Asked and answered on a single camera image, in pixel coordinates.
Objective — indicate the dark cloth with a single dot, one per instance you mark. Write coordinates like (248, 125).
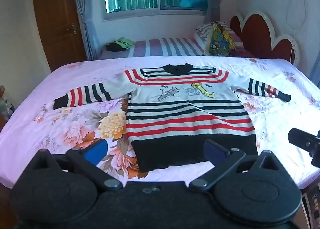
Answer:
(112, 47)

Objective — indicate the colourful floral pillow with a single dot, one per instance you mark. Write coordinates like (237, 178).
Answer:
(220, 41)

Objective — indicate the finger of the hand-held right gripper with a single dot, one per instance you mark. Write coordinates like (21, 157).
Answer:
(316, 159)
(303, 140)

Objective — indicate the striped pillow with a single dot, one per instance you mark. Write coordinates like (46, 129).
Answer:
(202, 31)

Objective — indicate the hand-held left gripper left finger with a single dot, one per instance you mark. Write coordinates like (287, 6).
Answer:
(96, 151)

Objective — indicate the floral bed sheet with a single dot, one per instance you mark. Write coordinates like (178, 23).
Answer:
(62, 119)

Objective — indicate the wooden door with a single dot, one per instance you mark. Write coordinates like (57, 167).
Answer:
(55, 19)

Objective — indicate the green cloth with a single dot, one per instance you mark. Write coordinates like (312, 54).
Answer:
(124, 42)

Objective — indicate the dark bedside clutter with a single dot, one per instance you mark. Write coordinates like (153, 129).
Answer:
(5, 105)

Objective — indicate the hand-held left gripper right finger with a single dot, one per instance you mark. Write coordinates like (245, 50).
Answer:
(215, 151)

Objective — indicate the striped knit sweater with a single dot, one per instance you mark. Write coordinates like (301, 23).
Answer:
(185, 119)

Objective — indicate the maroon cloth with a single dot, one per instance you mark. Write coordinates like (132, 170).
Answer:
(243, 53)

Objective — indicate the red scalloped headboard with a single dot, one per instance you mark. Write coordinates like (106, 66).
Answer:
(260, 34)

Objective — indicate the teal object outside window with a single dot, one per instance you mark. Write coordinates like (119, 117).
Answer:
(193, 3)

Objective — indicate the striped bed sheet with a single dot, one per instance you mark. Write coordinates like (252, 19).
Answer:
(162, 46)

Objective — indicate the grey appliance panel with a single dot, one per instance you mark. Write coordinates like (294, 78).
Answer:
(312, 206)

